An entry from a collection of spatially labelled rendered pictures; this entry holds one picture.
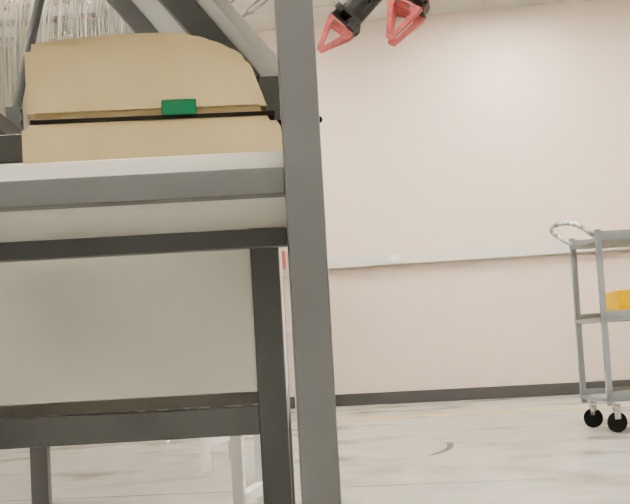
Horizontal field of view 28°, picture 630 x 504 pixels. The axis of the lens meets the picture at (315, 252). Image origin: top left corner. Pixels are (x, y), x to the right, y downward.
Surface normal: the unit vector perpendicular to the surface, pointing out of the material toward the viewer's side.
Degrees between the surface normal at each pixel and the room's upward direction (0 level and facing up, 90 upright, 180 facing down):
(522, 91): 90
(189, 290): 90
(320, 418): 90
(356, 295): 90
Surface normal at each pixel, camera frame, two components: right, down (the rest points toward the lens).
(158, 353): 0.02, -0.08
